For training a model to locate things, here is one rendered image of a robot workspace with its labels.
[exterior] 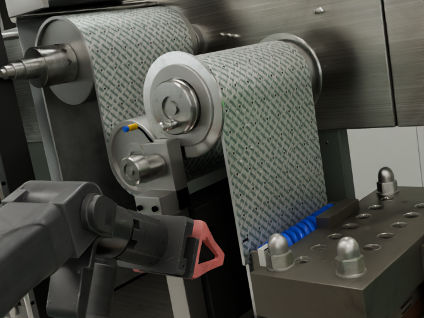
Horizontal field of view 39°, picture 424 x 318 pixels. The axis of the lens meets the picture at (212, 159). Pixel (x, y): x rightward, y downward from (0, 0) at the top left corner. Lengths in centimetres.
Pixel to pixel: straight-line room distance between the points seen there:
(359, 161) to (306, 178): 282
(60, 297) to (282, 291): 29
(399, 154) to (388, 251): 287
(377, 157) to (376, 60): 271
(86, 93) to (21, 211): 48
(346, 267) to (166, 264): 21
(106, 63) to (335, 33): 38
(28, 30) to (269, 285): 62
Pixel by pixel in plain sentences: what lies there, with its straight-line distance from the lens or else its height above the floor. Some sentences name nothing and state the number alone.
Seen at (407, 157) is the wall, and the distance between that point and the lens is 365.
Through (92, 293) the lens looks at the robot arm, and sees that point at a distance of 63.
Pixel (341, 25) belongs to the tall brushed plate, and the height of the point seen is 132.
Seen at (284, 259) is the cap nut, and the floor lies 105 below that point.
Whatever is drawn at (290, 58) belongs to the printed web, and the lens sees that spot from 96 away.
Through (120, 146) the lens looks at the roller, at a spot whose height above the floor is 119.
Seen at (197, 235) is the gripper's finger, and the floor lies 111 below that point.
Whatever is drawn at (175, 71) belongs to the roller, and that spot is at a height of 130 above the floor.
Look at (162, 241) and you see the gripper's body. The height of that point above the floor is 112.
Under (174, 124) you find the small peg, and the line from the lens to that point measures 81.
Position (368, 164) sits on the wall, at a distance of 377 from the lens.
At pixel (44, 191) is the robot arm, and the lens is 58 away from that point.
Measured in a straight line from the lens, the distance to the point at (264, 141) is 87.
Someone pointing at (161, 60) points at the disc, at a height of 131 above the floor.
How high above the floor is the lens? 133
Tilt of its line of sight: 11 degrees down
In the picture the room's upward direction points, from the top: 10 degrees counter-clockwise
